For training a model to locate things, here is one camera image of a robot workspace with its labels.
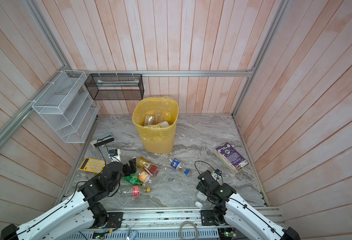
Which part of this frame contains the pink label clear bottle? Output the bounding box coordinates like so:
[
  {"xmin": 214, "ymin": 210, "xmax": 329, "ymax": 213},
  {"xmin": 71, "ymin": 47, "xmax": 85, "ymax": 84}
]
[{"xmin": 120, "ymin": 186, "xmax": 151, "ymax": 198}]

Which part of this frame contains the blue label small bottle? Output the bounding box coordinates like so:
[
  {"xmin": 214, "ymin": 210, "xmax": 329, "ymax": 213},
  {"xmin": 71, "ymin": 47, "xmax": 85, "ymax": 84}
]
[{"xmin": 170, "ymin": 158, "xmax": 191, "ymax": 176}]

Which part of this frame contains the white opaque bottle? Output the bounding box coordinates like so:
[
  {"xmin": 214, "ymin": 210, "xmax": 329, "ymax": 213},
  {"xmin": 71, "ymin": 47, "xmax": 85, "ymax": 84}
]
[{"xmin": 157, "ymin": 121, "xmax": 170, "ymax": 128}]

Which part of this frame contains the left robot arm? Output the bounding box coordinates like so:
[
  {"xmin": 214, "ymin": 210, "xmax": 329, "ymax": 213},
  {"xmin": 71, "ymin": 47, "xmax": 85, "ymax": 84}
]
[{"xmin": 0, "ymin": 159, "xmax": 137, "ymax": 240}]

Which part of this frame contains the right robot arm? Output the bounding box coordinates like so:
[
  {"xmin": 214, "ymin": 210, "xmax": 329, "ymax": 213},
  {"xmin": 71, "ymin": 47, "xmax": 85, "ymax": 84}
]
[{"xmin": 197, "ymin": 171, "xmax": 300, "ymax": 240}]

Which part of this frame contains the yellow plastic waste bin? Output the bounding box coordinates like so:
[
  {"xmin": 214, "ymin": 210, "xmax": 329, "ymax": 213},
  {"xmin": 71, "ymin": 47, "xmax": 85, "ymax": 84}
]
[{"xmin": 133, "ymin": 96, "xmax": 179, "ymax": 154}]

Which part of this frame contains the green plastic bottle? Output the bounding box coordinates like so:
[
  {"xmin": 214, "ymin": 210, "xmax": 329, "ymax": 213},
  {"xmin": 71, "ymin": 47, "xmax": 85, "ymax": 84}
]
[{"xmin": 122, "ymin": 174, "xmax": 147, "ymax": 188}]

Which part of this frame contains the orange label bottle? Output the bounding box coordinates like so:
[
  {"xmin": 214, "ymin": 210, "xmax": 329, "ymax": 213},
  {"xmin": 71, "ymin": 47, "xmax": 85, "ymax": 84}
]
[{"xmin": 138, "ymin": 171, "xmax": 151, "ymax": 184}]

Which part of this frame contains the red label tea bottle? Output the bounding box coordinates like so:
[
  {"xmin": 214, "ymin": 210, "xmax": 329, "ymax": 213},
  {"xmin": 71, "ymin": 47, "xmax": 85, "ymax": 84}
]
[{"xmin": 137, "ymin": 158, "xmax": 159, "ymax": 177}]

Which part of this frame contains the yellow calculator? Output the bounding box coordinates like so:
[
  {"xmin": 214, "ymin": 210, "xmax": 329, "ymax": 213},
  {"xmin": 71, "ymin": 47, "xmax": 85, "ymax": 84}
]
[{"xmin": 79, "ymin": 158, "xmax": 105, "ymax": 174}]

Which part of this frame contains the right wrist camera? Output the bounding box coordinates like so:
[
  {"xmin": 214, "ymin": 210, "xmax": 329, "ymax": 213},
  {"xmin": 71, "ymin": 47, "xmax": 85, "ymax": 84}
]
[{"xmin": 212, "ymin": 169, "xmax": 223, "ymax": 181}]

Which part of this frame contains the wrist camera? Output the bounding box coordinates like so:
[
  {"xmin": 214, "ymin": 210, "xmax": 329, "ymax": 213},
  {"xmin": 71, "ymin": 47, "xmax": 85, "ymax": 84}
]
[
  {"xmin": 109, "ymin": 149, "xmax": 121, "ymax": 162},
  {"xmin": 212, "ymin": 169, "xmax": 223, "ymax": 181}
]

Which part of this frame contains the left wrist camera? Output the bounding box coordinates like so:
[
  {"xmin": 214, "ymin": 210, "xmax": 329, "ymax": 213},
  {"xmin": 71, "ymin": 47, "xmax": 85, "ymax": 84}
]
[{"xmin": 109, "ymin": 149, "xmax": 121, "ymax": 162}]

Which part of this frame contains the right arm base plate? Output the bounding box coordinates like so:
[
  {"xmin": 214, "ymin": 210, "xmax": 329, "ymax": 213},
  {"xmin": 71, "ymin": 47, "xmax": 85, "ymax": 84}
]
[{"xmin": 200, "ymin": 209, "xmax": 225, "ymax": 226}]

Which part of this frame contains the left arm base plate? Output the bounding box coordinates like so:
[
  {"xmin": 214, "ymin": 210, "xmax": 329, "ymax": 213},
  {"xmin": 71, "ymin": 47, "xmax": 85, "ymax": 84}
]
[{"xmin": 93, "ymin": 212, "xmax": 124, "ymax": 229}]

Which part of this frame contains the grey coiled cable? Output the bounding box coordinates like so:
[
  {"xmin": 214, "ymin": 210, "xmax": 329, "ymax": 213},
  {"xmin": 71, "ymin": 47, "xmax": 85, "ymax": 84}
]
[{"xmin": 178, "ymin": 221, "xmax": 200, "ymax": 240}]

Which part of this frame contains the black mesh wall basket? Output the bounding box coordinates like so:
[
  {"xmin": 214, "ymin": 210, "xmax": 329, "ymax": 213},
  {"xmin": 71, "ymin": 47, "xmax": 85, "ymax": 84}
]
[{"xmin": 85, "ymin": 73, "xmax": 145, "ymax": 101}]

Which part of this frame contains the white wire mesh shelf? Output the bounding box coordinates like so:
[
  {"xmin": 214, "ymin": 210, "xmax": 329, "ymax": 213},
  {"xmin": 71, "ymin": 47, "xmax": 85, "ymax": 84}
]
[{"xmin": 33, "ymin": 71, "xmax": 100, "ymax": 144}]

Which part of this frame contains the aluminium wall rail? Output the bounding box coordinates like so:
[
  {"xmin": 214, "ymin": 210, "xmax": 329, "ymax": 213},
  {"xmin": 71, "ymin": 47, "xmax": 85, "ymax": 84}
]
[{"xmin": 64, "ymin": 69, "xmax": 253, "ymax": 78}]

